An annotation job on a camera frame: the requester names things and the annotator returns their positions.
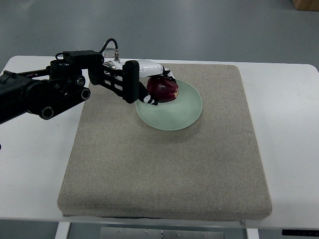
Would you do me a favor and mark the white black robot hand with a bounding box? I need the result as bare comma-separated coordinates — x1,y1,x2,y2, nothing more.
138,60,176,106

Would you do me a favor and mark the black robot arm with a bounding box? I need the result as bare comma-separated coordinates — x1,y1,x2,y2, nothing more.
0,50,140,123

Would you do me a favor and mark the metal table frame plate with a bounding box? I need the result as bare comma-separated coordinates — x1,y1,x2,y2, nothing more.
100,227,225,239

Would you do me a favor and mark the beige fabric cushion mat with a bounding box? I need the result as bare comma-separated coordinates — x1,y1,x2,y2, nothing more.
57,64,272,221

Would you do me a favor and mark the red apple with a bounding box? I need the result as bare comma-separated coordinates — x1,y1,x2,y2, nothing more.
147,76,179,103

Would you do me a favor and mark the light green plate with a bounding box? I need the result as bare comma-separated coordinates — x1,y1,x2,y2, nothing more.
136,79,203,131

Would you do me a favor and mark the white left table leg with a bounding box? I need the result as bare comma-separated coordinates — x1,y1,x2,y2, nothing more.
54,222,71,239

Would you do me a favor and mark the cardboard box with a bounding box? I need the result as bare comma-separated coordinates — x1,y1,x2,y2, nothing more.
293,0,319,11

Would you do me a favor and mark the black table control panel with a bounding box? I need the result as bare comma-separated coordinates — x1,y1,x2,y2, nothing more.
282,229,319,237

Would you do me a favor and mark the white table leg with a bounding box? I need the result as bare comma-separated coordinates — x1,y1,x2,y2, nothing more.
246,229,260,239
54,222,71,239

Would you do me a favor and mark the white right table leg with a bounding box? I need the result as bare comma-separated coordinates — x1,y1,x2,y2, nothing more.
246,229,260,239

